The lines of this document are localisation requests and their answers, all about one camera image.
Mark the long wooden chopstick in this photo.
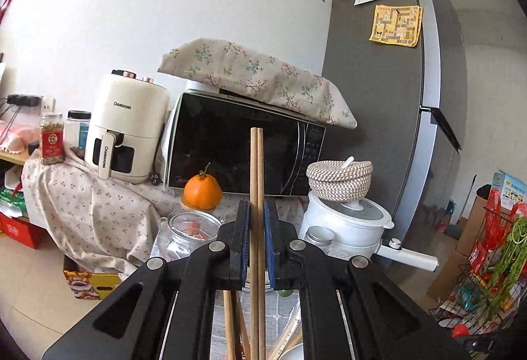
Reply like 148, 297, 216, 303
222, 291, 237, 360

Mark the yellow printed cardboard box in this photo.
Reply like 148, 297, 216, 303
63, 256, 121, 300

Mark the green vegetables bunch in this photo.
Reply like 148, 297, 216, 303
488, 217, 526, 314

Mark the floral pink cloth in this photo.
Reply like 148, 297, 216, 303
19, 147, 310, 278

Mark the large clear nut jar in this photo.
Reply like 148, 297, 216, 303
150, 210, 222, 262

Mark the grey checked tablecloth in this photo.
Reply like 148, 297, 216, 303
209, 289, 299, 359

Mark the small jar red goji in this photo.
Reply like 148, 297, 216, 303
305, 225, 334, 254

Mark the red box on floor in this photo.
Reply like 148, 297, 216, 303
0, 214, 45, 249

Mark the orange tangerine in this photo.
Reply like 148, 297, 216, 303
182, 164, 222, 210

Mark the cream air fryer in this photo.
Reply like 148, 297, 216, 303
85, 69, 169, 184

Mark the red label spice jar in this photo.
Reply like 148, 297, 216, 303
39, 112, 64, 165

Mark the black microwave oven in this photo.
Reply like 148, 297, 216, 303
163, 90, 325, 196

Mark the floral cloth on microwave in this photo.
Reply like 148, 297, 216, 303
158, 38, 357, 129

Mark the grey refrigerator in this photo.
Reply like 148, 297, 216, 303
322, 0, 467, 252

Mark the yellow fridge magnet sheet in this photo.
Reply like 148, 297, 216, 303
369, 5, 423, 48

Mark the black wire rack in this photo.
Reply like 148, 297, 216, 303
428, 224, 526, 337

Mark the white cooking pot with handle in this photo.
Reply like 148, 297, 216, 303
299, 192, 439, 272

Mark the cream bowl green handle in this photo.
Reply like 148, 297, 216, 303
278, 290, 294, 297

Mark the woven rope basket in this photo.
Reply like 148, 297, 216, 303
306, 157, 374, 202

